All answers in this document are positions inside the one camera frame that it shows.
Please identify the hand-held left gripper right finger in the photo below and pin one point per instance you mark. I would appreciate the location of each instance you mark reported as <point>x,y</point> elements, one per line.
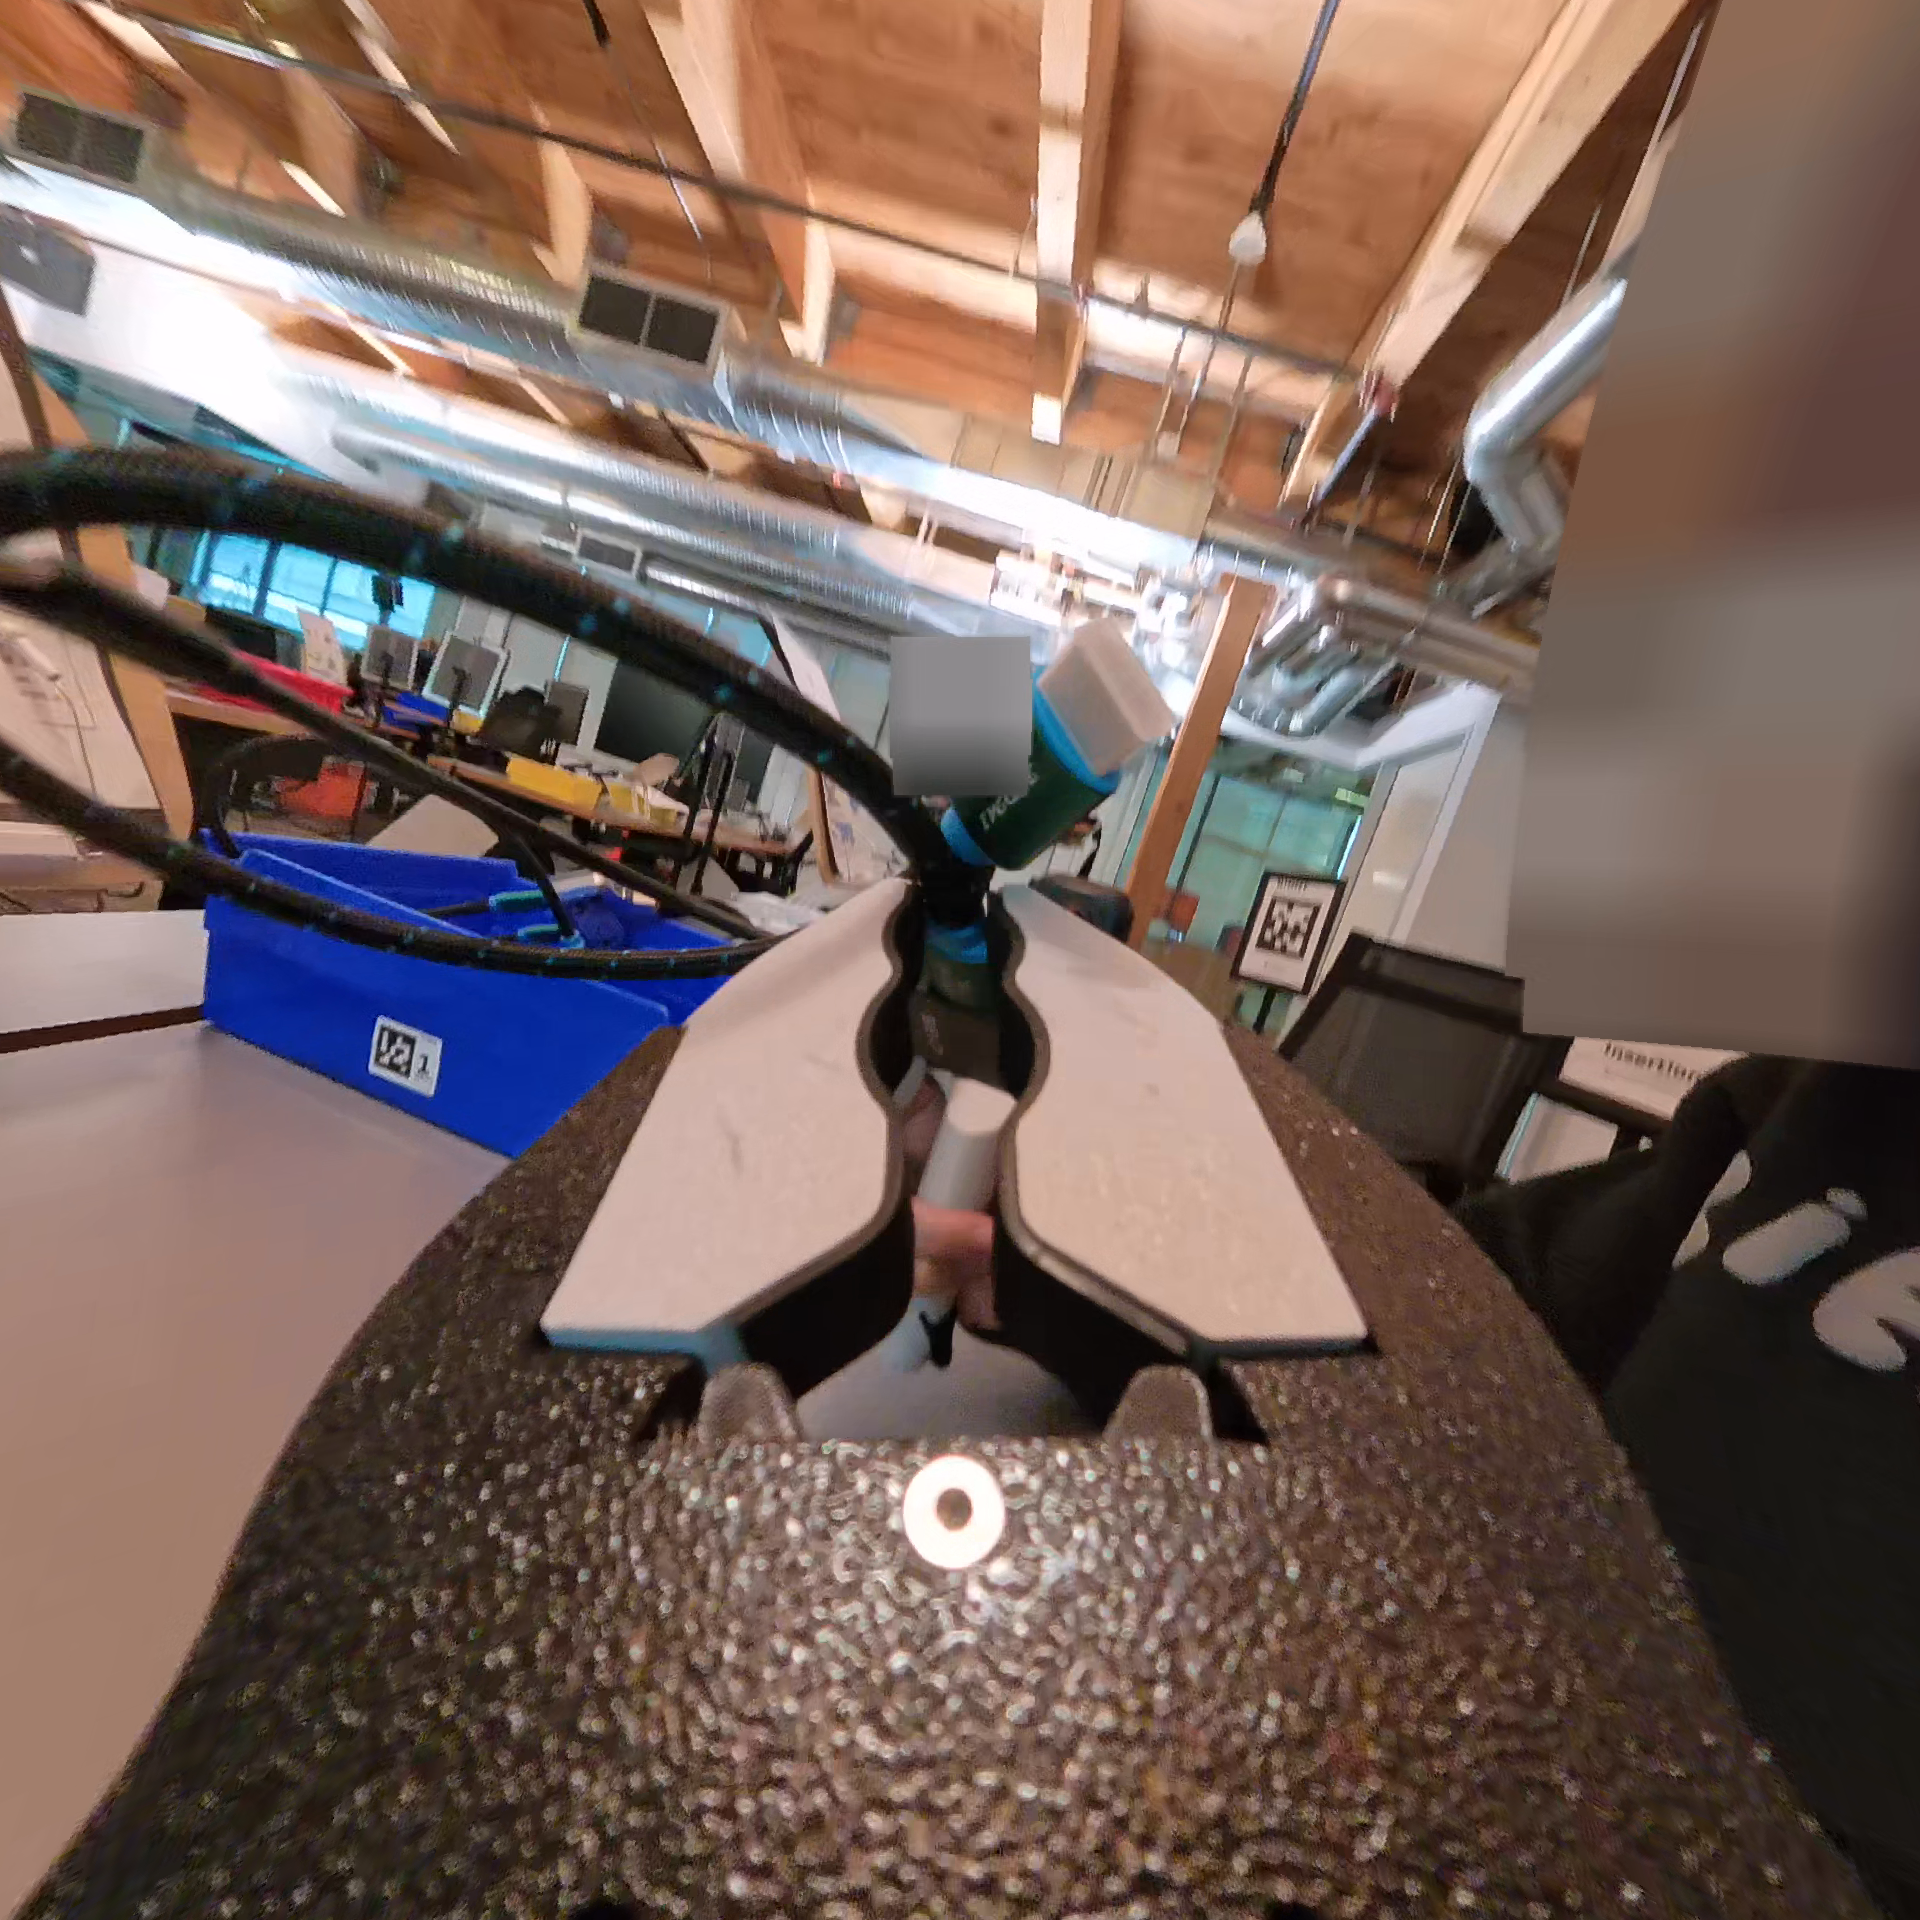
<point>1169,1154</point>

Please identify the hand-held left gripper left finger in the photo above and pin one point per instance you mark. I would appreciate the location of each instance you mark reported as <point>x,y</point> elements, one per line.
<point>749,1140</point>

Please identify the blue plastic bin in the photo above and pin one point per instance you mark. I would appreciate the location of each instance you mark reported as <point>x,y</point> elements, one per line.
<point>495,1034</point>

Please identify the person's right hand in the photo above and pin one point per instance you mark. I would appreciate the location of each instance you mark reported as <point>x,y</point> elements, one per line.
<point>958,1267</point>

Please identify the small framed marker poster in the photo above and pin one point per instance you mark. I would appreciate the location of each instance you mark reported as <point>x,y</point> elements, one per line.
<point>1292,926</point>

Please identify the black computer monitor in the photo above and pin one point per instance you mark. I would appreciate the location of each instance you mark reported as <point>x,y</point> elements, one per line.
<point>652,720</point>

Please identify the large framed marker poster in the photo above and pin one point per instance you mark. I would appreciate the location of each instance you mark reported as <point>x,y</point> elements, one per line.
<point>1635,1073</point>

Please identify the person's black hoodie torso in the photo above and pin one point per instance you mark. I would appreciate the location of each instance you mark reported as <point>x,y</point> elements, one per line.
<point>1771,1502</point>

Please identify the grey duct air vent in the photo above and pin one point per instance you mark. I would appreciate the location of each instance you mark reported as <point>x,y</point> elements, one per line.
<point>644,319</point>

